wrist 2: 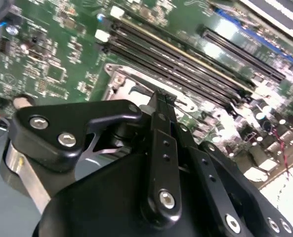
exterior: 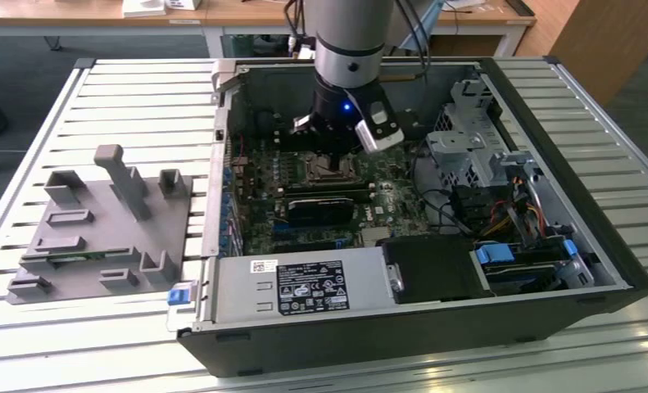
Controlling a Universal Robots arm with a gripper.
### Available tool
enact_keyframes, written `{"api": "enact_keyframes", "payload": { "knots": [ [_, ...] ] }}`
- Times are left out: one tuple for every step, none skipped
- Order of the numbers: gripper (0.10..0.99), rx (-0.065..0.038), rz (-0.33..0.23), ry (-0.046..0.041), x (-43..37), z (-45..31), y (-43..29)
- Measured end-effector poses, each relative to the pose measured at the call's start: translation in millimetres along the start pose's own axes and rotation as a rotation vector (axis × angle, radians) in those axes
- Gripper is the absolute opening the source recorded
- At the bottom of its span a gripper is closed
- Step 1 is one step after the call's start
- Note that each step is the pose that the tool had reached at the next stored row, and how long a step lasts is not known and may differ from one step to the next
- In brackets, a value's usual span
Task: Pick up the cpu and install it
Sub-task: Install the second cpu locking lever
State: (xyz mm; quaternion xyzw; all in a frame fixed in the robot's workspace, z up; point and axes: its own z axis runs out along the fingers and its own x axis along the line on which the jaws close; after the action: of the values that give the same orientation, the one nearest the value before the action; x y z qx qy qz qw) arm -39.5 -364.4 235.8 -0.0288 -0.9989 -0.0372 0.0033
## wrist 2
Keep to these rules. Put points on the metal socket cover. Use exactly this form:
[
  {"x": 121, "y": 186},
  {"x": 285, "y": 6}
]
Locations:
[{"x": 130, "y": 86}]

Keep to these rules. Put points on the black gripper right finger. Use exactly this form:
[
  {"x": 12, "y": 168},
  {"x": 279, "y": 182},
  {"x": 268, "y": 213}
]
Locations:
[{"x": 210, "y": 172}]

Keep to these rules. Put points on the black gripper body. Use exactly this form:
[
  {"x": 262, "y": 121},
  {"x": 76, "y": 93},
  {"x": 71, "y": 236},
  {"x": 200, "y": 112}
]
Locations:
[{"x": 99, "y": 202}]

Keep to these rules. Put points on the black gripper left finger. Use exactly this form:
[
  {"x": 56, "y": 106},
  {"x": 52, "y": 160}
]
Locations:
[{"x": 164, "y": 172}]

